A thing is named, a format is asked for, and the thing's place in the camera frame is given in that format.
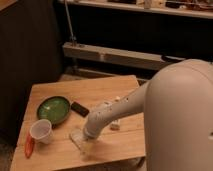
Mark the wooden table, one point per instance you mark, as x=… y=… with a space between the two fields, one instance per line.
x=61 y=154

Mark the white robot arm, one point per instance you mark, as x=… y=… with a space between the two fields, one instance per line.
x=177 y=104

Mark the upper wooden shelf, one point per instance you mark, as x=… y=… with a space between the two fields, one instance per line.
x=140 y=8

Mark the long grey shelf beam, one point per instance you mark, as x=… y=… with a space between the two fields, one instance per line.
x=115 y=56

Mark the metal pole stand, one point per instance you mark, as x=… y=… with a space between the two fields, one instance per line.
x=72 y=36

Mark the green bowl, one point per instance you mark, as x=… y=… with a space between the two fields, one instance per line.
x=56 y=109

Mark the black handle on beam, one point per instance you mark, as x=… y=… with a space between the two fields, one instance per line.
x=171 y=59

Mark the white remote control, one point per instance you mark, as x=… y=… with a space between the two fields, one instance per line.
x=114 y=125

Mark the black rectangular block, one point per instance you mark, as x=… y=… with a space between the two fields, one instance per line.
x=78 y=108

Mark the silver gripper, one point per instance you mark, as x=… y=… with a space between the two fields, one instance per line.
x=87 y=145

